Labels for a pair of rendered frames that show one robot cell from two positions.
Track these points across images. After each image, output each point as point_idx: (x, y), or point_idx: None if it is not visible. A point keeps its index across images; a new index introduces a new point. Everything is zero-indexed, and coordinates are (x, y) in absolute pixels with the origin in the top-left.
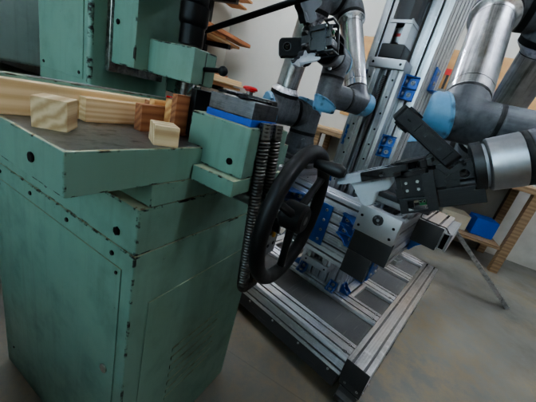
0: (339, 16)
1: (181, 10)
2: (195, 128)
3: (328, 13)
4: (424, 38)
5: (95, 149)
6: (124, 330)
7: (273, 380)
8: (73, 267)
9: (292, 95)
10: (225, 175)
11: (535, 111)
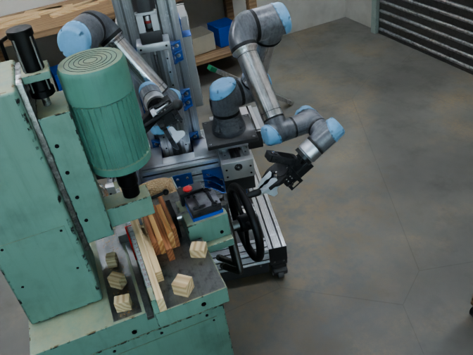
0: (104, 43)
1: (126, 184)
2: (193, 233)
3: None
4: (163, 10)
5: (221, 278)
6: (228, 337)
7: (240, 306)
8: (177, 348)
9: None
10: (223, 238)
11: (303, 117)
